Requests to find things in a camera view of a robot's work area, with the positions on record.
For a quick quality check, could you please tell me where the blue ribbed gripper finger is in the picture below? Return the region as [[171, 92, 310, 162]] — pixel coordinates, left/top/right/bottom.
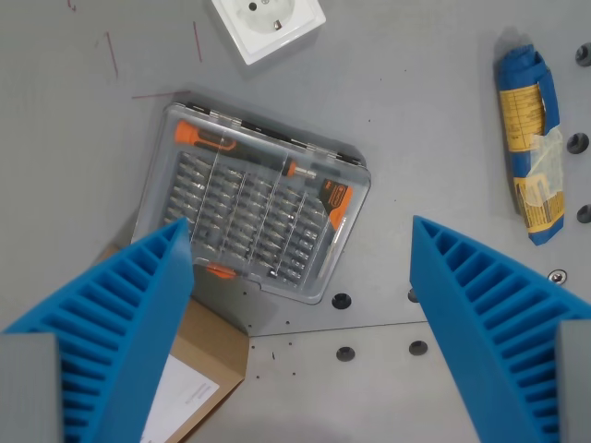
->
[[409, 215, 591, 443], [1, 217, 195, 443]]

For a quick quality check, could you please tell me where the brown cardboard box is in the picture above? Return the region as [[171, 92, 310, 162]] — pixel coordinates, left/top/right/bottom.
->
[[94, 244, 251, 443]]

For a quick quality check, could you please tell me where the white paper label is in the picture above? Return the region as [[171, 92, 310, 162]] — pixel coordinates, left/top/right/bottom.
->
[[139, 353, 221, 443]]

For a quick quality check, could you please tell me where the clear screwdriver bit set case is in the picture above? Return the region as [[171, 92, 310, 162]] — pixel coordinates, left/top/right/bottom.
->
[[130, 102, 373, 305]]

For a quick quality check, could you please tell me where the blue rolled bag with label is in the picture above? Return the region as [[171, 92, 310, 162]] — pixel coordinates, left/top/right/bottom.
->
[[494, 42, 566, 246]]

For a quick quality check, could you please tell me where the orange black screwdriver handle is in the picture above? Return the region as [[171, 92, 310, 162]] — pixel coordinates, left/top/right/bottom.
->
[[174, 120, 318, 180]]

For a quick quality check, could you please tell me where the white wall socket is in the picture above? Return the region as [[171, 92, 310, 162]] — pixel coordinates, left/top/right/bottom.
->
[[211, 0, 327, 66]]

